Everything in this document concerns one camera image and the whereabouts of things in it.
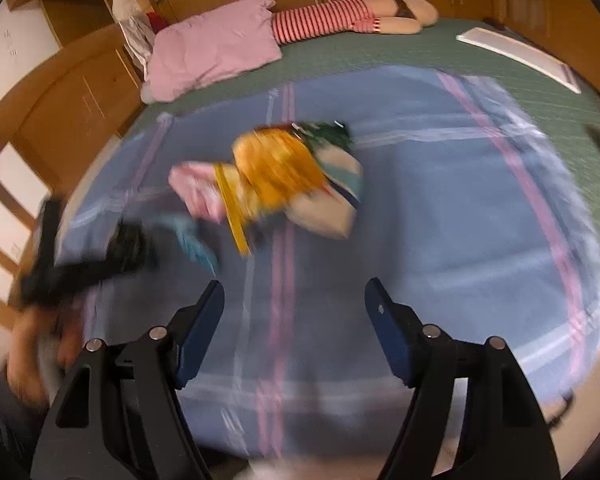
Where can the person's left hand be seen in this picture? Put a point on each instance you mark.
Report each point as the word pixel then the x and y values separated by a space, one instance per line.
pixel 25 360

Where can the orange plastic bag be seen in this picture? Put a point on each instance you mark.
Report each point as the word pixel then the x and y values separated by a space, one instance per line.
pixel 280 170

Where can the white hanging cloth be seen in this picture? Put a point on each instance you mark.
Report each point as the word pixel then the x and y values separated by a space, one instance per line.
pixel 137 45

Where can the teal blue wrapper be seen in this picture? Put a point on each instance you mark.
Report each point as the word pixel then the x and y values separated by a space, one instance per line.
pixel 192 242

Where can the yellow blister pack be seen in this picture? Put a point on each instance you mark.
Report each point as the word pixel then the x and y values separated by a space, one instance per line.
pixel 232 220

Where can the white flat board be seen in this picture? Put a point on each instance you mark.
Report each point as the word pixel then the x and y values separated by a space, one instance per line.
pixel 520 55

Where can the white paper cup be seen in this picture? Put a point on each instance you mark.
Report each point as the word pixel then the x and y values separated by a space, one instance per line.
pixel 325 217

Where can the blue face mask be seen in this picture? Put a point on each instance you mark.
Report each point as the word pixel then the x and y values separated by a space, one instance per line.
pixel 345 175

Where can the wooden bunk bed frame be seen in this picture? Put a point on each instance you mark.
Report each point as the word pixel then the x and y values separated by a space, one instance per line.
pixel 70 105

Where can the white plastic bag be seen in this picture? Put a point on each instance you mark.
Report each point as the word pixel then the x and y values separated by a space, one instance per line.
pixel 126 2

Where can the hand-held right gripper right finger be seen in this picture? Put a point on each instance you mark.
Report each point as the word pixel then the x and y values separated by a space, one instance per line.
pixel 387 335

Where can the pink pillow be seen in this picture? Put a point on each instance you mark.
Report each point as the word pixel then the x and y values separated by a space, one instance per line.
pixel 215 45

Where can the green woven bed mat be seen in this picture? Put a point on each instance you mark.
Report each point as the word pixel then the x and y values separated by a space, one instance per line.
pixel 430 45

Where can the pink packet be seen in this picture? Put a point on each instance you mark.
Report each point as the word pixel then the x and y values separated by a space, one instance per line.
pixel 195 190

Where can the striped plush doll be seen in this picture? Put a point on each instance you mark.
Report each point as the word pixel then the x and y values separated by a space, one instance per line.
pixel 320 17

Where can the green snack packet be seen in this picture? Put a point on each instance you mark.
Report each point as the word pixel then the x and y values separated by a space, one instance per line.
pixel 330 135

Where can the blue plaid blanket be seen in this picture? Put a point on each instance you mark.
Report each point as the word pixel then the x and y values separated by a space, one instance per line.
pixel 430 260

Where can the grey foil wrapper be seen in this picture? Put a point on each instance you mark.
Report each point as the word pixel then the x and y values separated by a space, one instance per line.
pixel 265 230

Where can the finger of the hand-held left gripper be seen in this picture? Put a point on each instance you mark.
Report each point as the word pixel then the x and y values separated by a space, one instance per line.
pixel 130 247
pixel 51 235

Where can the red cloth item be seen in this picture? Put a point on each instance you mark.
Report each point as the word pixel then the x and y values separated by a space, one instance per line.
pixel 156 21

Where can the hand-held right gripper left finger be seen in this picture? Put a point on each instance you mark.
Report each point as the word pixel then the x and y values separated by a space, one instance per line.
pixel 197 340

